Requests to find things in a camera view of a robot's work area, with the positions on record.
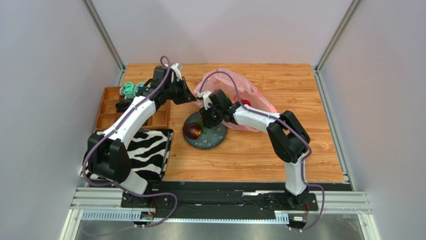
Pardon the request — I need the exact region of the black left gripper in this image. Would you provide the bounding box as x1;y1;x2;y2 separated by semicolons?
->
164;77;197;106

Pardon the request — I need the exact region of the red apple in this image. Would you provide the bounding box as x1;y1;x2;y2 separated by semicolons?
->
241;99;251;107

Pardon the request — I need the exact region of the pink plastic bag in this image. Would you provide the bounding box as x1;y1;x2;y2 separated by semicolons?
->
192;67;277;113

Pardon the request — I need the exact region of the red berry sprig with leaves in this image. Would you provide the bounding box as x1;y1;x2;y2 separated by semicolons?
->
196;116;207;134

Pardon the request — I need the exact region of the dark purple fruit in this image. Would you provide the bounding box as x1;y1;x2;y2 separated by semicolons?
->
182;122;203;140

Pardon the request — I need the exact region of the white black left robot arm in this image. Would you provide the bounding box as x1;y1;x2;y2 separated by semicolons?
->
82;63;196;196

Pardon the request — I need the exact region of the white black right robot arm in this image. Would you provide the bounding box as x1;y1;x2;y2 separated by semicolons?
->
196;89;311;196

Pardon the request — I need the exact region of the dark round plate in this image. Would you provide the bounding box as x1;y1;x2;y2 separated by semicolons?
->
183;111;228;150

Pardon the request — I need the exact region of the teal white rolled sock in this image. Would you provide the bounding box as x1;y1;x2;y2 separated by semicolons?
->
133;82;145;97

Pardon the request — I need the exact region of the black rolled sock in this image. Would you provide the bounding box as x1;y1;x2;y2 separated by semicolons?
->
115;99;133;113

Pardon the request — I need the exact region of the zebra pattern cloth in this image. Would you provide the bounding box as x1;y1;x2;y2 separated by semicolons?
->
78;128;174;182

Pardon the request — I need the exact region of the wooden compartment tray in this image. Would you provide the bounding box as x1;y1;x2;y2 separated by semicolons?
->
94;86;171;131

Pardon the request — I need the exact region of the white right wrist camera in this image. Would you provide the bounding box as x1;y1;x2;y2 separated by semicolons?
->
196;90;212;110

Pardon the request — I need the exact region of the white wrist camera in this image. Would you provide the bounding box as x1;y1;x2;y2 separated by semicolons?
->
170;62;183;81
196;90;212;110

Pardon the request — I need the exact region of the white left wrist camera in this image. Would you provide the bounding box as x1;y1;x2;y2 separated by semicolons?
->
170;62;183;81

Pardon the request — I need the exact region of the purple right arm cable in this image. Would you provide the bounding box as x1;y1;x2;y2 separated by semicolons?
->
198;70;326;232

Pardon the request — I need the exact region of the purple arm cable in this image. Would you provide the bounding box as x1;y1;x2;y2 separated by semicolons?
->
81;55;179;229
198;70;326;232

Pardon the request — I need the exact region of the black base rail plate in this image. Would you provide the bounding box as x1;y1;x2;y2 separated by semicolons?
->
120;181;321;220

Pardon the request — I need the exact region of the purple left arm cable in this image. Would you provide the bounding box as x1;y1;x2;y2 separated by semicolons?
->
81;55;179;229

